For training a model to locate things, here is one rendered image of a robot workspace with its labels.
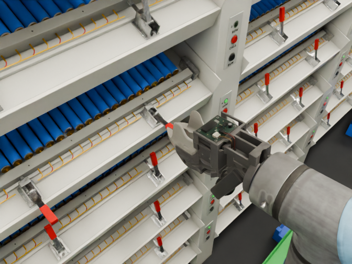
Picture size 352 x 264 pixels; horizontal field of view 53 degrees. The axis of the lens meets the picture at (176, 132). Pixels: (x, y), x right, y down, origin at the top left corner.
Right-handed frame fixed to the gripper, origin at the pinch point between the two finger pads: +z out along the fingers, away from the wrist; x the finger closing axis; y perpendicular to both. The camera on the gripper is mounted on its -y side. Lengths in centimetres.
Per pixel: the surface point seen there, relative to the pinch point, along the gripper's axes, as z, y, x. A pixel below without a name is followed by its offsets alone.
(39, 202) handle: 3.4, 0.9, 26.8
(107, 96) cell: 13.2, 5.4, 5.5
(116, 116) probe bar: 8.9, 3.5, 6.9
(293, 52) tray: 14, -15, -64
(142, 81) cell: 12.4, 5.0, -2.7
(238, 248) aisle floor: 12, -96, -36
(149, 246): 19, -58, 2
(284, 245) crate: -3, -92, -48
